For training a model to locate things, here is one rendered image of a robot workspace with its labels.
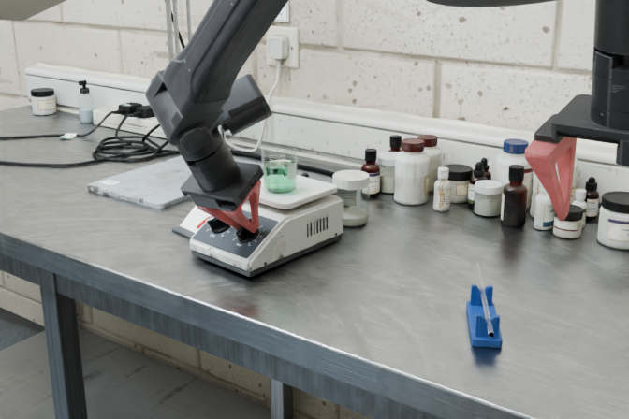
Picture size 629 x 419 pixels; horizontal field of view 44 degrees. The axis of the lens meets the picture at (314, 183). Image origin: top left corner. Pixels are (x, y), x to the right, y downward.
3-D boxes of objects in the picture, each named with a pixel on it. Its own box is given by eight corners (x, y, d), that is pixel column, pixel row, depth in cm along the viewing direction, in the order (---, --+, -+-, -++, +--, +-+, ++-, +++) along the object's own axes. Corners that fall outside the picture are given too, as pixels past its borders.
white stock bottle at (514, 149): (495, 211, 133) (500, 146, 130) (490, 199, 139) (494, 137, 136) (533, 211, 133) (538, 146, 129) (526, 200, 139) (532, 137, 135)
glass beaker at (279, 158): (302, 189, 118) (301, 137, 115) (293, 200, 113) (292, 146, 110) (264, 186, 119) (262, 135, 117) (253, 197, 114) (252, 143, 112)
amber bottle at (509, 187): (530, 223, 127) (534, 166, 124) (515, 229, 125) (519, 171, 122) (510, 218, 130) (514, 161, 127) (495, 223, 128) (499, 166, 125)
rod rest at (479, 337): (502, 349, 89) (504, 320, 88) (472, 347, 89) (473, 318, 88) (493, 309, 98) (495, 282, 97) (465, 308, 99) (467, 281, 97)
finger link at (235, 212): (241, 208, 114) (215, 160, 108) (281, 214, 110) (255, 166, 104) (216, 241, 110) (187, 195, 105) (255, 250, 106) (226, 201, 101)
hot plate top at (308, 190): (285, 210, 110) (285, 205, 110) (227, 194, 118) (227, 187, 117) (341, 191, 118) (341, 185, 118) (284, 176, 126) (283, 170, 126)
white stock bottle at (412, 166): (405, 208, 135) (407, 146, 132) (387, 197, 140) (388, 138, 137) (434, 203, 138) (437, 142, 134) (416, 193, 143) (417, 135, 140)
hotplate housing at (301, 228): (250, 281, 107) (248, 225, 104) (188, 256, 115) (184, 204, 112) (353, 236, 122) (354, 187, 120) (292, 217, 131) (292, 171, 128)
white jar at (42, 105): (28, 113, 210) (25, 89, 208) (49, 109, 214) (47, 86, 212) (39, 117, 206) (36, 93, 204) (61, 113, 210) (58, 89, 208)
